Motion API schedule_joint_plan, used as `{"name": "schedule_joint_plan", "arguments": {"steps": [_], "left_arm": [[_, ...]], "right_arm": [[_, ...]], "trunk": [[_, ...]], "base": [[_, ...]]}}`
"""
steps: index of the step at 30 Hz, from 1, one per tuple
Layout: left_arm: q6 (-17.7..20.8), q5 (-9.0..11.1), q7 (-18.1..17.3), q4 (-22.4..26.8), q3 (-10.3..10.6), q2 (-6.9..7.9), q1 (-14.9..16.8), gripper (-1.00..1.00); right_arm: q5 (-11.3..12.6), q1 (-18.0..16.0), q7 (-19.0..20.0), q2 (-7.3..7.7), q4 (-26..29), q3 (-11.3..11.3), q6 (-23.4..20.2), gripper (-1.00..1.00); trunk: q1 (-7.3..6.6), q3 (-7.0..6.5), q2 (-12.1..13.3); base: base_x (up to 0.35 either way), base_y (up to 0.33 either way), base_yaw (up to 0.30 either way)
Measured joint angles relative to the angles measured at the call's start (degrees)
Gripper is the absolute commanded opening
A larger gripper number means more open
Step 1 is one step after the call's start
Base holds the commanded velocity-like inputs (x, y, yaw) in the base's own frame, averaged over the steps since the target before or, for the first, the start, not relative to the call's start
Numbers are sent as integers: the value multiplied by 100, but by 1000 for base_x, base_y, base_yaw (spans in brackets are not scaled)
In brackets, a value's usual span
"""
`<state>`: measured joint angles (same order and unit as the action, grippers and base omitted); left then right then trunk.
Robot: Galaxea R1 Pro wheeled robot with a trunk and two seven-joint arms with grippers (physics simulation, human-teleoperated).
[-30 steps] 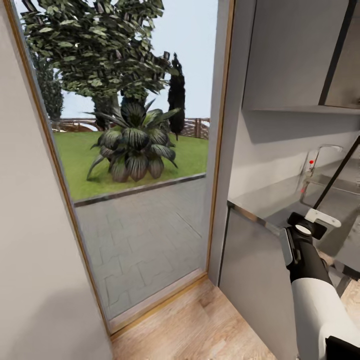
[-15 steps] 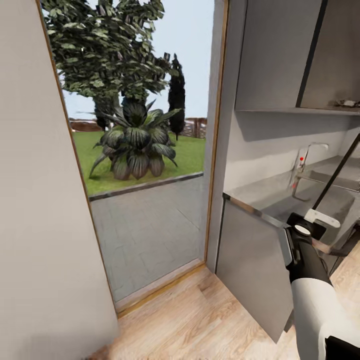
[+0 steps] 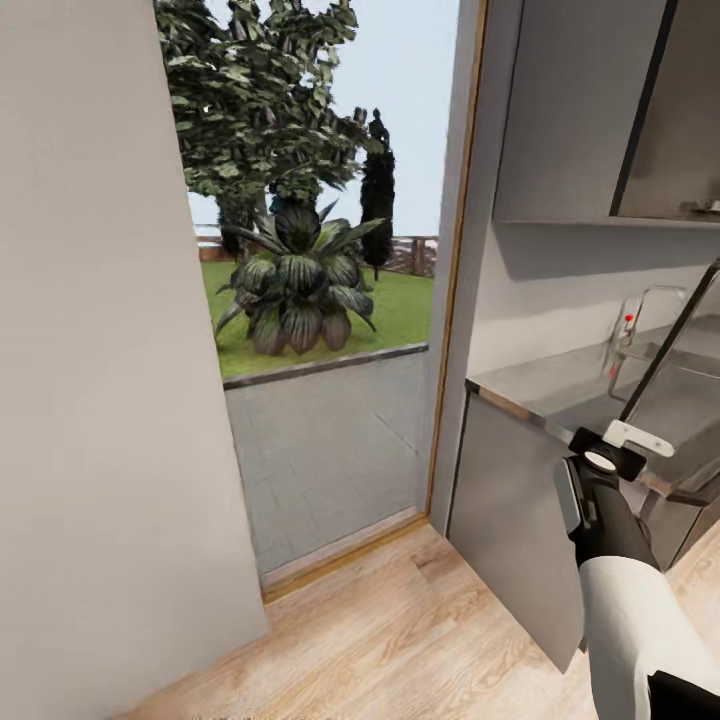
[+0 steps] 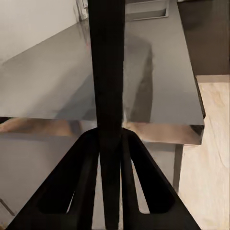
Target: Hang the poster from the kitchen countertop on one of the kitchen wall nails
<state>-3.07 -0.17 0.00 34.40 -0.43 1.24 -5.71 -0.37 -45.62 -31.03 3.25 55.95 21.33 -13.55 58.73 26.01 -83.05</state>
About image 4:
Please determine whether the poster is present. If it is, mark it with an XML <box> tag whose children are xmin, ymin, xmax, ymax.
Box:
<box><xmin>87</xmin><ymin>0</ymin><xmax>126</xmax><ymax>230</ymax></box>

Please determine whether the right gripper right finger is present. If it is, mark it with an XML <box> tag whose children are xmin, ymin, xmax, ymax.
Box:
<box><xmin>121</xmin><ymin>128</ymin><xmax>201</xmax><ymax>230</ymax></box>

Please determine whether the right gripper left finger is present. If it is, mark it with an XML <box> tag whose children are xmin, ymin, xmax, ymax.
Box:
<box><xmin>6</xmin><ymin>127</ymin><xmax>99</xmax><ymax>230</ymax></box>

